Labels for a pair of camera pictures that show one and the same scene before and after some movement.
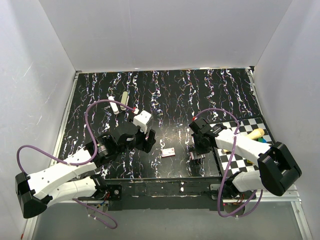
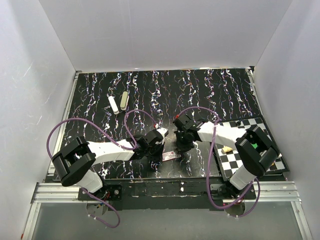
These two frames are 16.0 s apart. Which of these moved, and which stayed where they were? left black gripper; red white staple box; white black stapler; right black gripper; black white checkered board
Moved: red white staple box; left black gripper; right black gripper
Stayed: white black stapler; black white checkered board
